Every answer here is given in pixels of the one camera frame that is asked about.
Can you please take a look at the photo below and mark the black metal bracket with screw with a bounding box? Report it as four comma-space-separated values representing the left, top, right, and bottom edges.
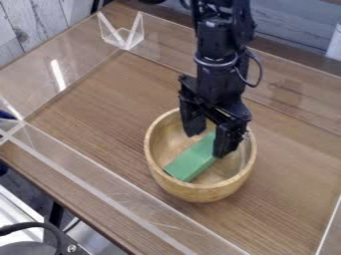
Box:
43, 228, 93, 255

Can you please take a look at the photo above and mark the clear acrylic tray wall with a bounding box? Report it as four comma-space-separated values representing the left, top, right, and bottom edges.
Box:
0, 7, 341, 255

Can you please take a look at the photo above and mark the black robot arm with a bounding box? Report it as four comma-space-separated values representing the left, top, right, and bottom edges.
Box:
178, 0, 257, 157

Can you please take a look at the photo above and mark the brown wooden bowl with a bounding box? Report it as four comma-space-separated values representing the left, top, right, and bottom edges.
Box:
145, 109, 257, 203

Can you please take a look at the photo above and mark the green rectangular block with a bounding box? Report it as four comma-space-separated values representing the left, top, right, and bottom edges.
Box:
164, 131, 216, 182

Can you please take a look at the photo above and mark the black cable bottom left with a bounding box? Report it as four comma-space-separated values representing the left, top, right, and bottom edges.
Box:
0, 221, 62, 255

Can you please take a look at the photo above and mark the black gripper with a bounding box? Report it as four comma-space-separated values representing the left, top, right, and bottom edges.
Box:
177, 54, 253, 159

